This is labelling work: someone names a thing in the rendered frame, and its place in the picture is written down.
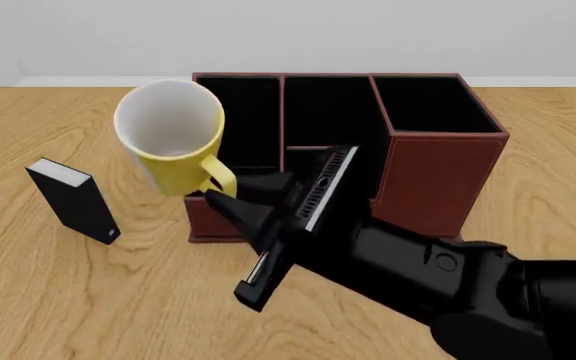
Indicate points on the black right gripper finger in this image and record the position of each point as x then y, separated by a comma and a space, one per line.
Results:
245, 215
268, 189

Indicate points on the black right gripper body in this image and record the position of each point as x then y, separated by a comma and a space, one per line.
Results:
318, 191

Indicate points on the yellow and white mug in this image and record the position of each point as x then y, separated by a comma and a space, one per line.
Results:
168, 120

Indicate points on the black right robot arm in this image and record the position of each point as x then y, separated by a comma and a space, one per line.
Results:
443, 281

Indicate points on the red-brown desk caddy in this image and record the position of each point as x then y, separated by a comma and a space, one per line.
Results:
438, 180

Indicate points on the black book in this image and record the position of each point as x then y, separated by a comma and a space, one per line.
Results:
75, 200

